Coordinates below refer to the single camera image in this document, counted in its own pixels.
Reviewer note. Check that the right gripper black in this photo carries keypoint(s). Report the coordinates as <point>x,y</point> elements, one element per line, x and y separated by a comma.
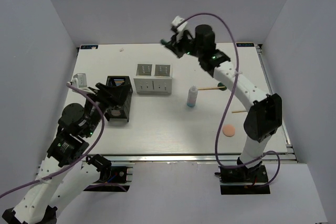
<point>175,46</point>

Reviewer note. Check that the white spray bottle teal base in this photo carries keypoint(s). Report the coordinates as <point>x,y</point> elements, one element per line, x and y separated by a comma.
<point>192,96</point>

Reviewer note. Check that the blue label sticker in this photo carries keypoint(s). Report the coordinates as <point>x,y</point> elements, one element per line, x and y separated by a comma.
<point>88,47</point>
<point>245,44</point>

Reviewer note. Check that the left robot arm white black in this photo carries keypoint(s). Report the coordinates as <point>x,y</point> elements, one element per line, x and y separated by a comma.
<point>67,170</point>

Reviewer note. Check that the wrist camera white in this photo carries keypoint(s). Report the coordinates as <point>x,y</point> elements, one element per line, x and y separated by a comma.
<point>79,81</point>
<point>178,25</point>

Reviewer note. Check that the blue label sticker right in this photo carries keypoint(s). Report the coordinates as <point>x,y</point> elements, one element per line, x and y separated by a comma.
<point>245,44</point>

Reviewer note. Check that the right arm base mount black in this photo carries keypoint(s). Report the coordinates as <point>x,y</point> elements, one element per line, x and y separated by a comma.
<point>233,182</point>

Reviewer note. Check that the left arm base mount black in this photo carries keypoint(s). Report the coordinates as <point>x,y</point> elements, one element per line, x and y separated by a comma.
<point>117,178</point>

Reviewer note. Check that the blue label sticker left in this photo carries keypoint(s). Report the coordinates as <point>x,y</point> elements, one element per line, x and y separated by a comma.
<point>88,47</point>

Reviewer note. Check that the peach round powder puff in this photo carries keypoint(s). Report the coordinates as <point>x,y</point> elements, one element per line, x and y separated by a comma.
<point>228,130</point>

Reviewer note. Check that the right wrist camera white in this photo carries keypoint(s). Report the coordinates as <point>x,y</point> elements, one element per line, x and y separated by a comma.
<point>178,25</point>

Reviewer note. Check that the white slotted organizer box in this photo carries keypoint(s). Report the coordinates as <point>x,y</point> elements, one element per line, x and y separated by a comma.
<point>155,79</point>

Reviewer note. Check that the black mesh organizer box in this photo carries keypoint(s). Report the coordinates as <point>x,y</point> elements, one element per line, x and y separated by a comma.
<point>120,112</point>

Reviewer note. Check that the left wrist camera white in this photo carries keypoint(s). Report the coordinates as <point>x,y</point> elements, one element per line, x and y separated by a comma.
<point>79,81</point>

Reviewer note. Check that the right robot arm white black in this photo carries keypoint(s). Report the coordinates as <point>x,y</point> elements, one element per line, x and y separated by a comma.
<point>264,110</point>

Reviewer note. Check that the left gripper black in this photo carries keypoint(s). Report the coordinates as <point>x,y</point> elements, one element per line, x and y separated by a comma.
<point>111,95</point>

